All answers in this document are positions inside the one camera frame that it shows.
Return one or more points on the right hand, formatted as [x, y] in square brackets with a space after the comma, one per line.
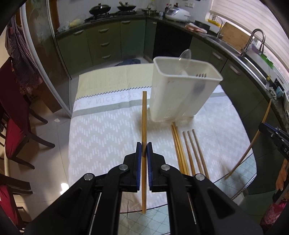
[282, 176]

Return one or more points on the gas stove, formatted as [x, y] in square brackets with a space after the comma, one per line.
[110, 15]

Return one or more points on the white window blind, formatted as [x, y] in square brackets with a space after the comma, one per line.
[251, 15]

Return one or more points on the brown wooden chopstick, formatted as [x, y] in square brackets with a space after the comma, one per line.
[195, 153]
[201, 155]
[189, 154]

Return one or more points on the pink white cloth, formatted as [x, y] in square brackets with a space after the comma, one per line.
[193, 27]

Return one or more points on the patterned white tablecloth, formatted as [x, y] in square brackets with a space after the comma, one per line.
[107, 124]

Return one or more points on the clear plastic spoon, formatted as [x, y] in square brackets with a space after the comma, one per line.
[184, 61]

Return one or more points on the metal fork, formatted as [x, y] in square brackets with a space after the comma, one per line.
[199, 86]

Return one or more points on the white plastic utensil holder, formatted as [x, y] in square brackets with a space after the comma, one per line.
[171, 95]

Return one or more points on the glass sliding door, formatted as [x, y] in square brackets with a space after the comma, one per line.
[42, 45]

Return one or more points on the curved bamboo chopstick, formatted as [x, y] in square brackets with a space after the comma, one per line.
[252, 142]

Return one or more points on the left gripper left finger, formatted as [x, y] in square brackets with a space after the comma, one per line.
[92, 204]

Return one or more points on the small black pot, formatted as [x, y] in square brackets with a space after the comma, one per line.
[148, 11]

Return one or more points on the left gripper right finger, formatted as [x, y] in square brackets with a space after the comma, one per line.
[195, 204]

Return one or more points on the purple hanging apron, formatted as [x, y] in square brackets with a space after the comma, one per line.
[23, 65]

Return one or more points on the white rice cooker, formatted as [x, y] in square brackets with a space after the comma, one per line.
[177, 14]

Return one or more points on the steel kitchen faucet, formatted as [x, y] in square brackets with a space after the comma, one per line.
[253, 40]

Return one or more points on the red wooden chair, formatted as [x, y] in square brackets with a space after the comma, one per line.
[18, 130]

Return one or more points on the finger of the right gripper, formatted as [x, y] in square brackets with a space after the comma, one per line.
[275, 133]

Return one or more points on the black wok with lid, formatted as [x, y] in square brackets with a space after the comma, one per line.
[100, 9]

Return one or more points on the light bamboo chopstick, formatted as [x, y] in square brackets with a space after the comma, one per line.
[178, 149]
[183, 154]

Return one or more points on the green lower cabinets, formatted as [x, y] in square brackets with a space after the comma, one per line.
[96, 43]

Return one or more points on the wooden cutting board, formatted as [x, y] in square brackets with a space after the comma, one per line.
[234, 36]

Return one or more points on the steel sink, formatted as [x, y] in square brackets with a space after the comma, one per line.
[255, 64]

